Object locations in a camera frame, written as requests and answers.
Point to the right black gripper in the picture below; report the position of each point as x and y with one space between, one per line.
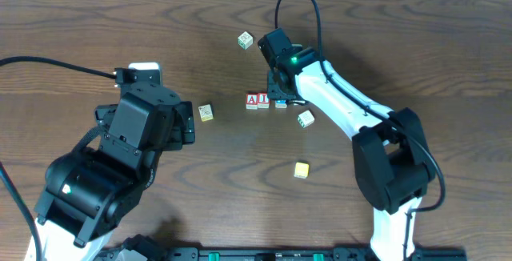
280 91

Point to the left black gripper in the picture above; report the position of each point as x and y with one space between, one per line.
186 122

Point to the blue number 2 block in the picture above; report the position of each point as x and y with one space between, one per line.
280 104

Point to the red letter I block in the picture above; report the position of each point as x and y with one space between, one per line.
263 101

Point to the red letter A block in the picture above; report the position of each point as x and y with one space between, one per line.
251 101

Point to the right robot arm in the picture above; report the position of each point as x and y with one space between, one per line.
393 165

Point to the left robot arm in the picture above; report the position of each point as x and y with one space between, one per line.
90 189

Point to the yellow-edged butterfly block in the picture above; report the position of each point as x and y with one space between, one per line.
206 112

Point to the green-edged wooden block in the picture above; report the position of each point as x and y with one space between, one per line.
245 40
305 119

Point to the far green-edged wooden block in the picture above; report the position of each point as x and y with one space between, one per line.
245 40

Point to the yellow wooden block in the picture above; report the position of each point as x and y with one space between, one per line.
301 170

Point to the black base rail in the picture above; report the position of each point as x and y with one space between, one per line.
194 254

